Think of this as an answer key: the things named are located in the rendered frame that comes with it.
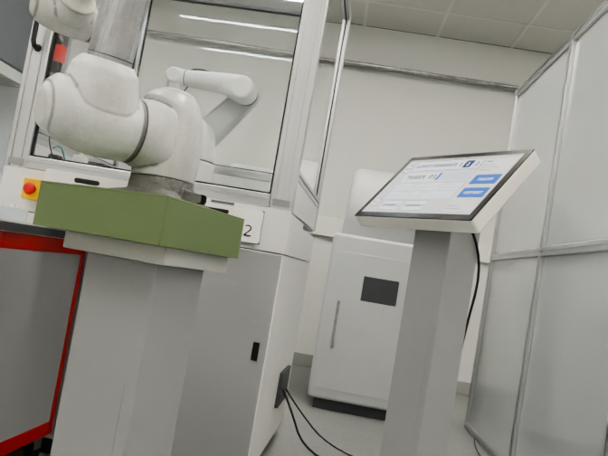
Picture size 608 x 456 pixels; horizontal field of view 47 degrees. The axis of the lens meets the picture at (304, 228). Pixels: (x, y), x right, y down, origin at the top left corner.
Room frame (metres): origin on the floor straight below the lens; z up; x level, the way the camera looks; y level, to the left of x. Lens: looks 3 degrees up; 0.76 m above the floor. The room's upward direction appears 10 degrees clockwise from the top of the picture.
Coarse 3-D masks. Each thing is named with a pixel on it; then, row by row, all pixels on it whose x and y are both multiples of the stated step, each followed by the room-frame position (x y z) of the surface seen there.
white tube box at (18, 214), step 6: (0, 210) 2.02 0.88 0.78; (6, 210) 2.05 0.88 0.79; (12, 210) 2.07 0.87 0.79; (18, 210) 2.10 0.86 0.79; (24, 210) 2.12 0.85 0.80; (0, 216) 2.03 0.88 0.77; (6, 216) 2.05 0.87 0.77; (12, 216) 2.08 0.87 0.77; (18, 216) 2.10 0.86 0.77; (24, 216) 2.13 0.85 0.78; (24, 222) 2.13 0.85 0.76
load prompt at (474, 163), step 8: (448, 160) 2.15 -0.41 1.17; (456, 160) 2.12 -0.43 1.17; (464, 160) 2.08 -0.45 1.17; (472, 160) 2.05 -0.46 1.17; (480, 160) 2.02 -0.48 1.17; (416, 168) 2.24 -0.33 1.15; (424, 168) 2.20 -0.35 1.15; (432, 168) 2.17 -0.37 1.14; (440, 168) 2.14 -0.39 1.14; (448, 168) 2.10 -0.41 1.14; (456, 168) 2.07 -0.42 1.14; (464, 168) 2.04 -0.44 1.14; (472, 168) 2.01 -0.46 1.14
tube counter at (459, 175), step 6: (432, 174) 2.14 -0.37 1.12; (438, 174) 2.11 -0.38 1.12; (444, 174) 2.09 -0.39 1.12; (450, 174) 2.07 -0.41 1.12; (456, 174) 2.04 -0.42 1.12; (462, 174) 2.02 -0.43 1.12; (468, 174) 2.00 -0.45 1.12; (426, 180) 2.13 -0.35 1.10; (432, 180) 2.10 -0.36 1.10; (438, 180) 2.08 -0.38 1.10; (444, 180) 2.06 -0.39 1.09
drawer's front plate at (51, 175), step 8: (48, 168) 2.02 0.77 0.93; (48, 176) 2.02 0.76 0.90; (56, 176) 2.02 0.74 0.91; (64, 176) 2.02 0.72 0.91; (72, 176) 2.02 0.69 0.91; (80, 176) 2.01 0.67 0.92; (88, 176) 2.01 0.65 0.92; (96, 176) 2.01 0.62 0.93; (80, 184) 2.01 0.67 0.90; (104, 184) 2.00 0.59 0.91; (112, 184) 2.00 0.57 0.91; (120, 184) 2.00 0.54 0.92
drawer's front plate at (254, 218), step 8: (224, 208) 2.29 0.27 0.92; (232, 208) 2.29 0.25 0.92; (240, 208) 2.29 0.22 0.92; (240, 216) 2.29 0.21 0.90; (248, 216) 2.28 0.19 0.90; (256, 216) 2.28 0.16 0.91; (256, 224) 2.28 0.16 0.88; (256, 232) 2.28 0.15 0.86; (248, 240) 2.28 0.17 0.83; (256, 240) 2.28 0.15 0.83
